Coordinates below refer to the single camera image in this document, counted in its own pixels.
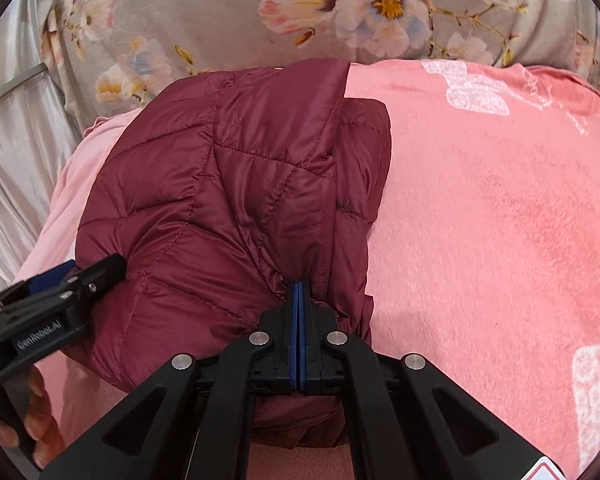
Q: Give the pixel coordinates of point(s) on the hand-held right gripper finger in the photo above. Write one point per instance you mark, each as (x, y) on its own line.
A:
(293, 330)
(303, 330)

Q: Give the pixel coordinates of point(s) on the maroon quilted puffer jacket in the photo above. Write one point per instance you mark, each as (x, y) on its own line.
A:
(205, 185)

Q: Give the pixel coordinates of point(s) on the grey metal bar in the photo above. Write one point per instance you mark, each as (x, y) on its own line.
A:
(10, 88)

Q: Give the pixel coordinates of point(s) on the pink blanket with white bows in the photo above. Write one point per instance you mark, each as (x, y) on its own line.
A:
(480, 220)

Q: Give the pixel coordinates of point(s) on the grey floral blanket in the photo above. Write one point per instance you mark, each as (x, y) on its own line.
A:
(205, 20)

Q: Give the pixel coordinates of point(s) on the person's left hand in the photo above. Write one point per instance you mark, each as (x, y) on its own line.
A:
(45, 420)

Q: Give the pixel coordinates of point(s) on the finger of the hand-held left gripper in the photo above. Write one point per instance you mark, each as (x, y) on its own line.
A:
(97, 275)
(55, 275)

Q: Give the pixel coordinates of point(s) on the silver satin curtain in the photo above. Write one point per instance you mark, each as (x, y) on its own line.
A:
(10, 185)

